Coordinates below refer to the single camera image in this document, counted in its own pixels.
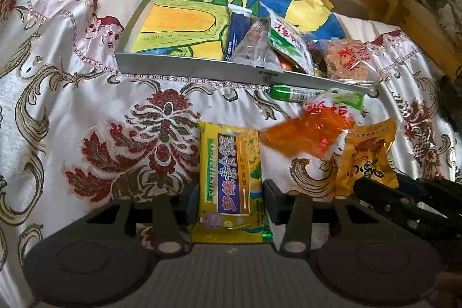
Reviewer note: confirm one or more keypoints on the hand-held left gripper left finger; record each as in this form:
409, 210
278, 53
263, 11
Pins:
193, 203

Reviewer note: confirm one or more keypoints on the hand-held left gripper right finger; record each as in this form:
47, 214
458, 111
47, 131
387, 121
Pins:
272, 201

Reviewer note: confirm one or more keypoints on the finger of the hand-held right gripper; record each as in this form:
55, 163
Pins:
442, 187
382, 194

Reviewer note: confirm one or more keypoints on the yellow snack packet purple label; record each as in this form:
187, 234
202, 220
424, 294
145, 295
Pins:
231, 178

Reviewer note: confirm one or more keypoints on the grey tray with painted liner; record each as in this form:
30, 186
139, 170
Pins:
173, 26

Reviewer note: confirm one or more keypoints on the golden yellow snack packet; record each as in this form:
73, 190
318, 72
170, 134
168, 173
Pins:
368, 160

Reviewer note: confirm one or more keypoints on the orange translucent snack packet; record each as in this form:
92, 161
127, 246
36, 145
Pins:
306, 133

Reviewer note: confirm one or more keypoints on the white green red snack packet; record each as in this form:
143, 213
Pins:
335, 102

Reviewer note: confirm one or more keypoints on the green sausage stick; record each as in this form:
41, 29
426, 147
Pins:
292, 94

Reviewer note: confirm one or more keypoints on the rice cake packet red print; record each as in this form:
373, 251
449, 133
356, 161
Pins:
348, 61

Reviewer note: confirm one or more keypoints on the clear packet with brown snack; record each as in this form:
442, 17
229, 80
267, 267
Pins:
254, 48

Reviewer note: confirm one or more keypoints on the green and white snack packet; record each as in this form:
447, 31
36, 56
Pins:
288, 37

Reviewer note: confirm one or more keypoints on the dark blue white-topped snack packet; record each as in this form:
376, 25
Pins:
236, 33

